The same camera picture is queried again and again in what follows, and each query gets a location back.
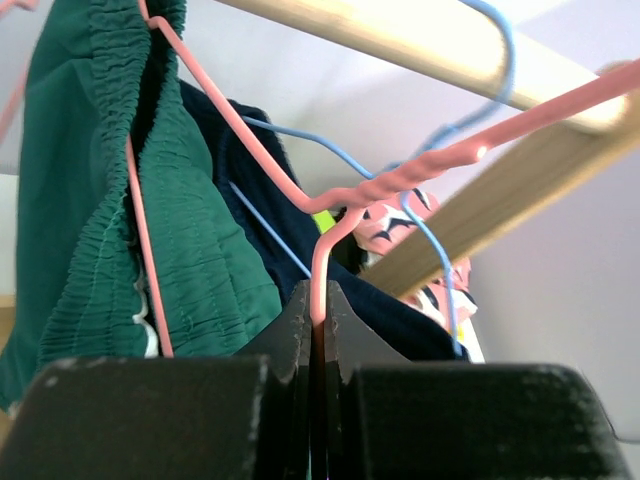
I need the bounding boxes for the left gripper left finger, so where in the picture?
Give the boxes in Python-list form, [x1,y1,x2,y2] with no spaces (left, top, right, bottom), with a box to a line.
[1,282,311,479]

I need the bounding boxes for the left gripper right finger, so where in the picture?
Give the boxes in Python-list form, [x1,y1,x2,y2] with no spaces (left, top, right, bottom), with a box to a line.
[324,283,632,479]

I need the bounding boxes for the pink patterned shorts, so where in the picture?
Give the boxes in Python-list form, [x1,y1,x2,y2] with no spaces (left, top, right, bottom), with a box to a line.
[352,187,486,364]

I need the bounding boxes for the lime green shorts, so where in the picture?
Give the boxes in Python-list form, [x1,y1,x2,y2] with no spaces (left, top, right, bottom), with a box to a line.
[311,210,336,234]

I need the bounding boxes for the teal green shorts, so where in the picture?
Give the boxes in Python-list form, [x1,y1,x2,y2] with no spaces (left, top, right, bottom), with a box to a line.
[1,1,282,412]

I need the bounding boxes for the pink hanger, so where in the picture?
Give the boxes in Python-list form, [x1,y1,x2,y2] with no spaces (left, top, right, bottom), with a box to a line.
[1,0,40,141]
[124,0,640,359]

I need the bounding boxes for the navy blue shorts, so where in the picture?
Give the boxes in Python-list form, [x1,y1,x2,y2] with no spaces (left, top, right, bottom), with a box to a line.
[180,81,470,361]

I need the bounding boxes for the light blue right hanger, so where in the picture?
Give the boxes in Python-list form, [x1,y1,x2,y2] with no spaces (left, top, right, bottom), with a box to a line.
[243,1,515,356]

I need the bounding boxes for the wooden clothes rack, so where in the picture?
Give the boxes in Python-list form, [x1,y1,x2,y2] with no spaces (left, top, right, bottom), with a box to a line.
[214,0,640,301]

